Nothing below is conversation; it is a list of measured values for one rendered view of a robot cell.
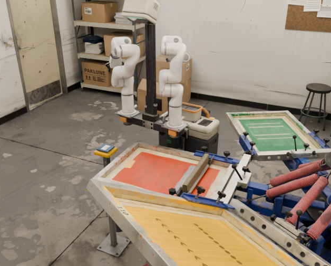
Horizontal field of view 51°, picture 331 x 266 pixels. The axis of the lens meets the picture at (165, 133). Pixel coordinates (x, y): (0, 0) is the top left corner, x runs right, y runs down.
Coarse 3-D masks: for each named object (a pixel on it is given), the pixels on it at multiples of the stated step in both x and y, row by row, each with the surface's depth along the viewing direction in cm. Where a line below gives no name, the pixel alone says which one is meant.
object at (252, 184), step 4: (248, 184) 208; (252, 184) 208; (256, 184) 208; (260, 184) 208; (264, 184) 208; (244, 188) 208; (252, 188) 206; (256, 188) 204; (260, 188) 204; (264, 188) 204; (256, 192) 206; (260, 192) 204; (264, 192) 203; (264, 196) 204
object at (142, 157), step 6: (138, 156) 254; (144, 156) 254; (150, 156) 254; (156, 156) 254; (138, 162) 247; (174, 162) 247; (180, 162) 247; (186, 162) 247; (186, 168) 239; (210, 168) 239; (204, 174) 233; (210, 174) 233; (216, 174) 233; (204, 180) 226; (210, 180) 226
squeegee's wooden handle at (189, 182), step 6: (204, 156) 233; (204, 162) 228; (198, 168) 220; (204, 168) 231; (192, 174) 214; (198, 174) 221; (186, 180) 208; (192, 180) 212; (186, 186) 204; (186, 192) 206
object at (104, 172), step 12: (132, 144) 264; (144, 144) 264; (120, 156) 247; (180, 156) 254; (192, 156) 249; (108, 168) 233; (228, 168) 233; (108, 180) 220; (228, 180) 224; (216, 192) 209
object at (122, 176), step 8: (128, 168) 239; (136, 168) 239; (120, 176) 231; (128, 176) 231; (136, 184) 223; (144, 184) 223; (200, 184) 223; (160, 192) 215; (168, 192) 215; (192, 192) 215
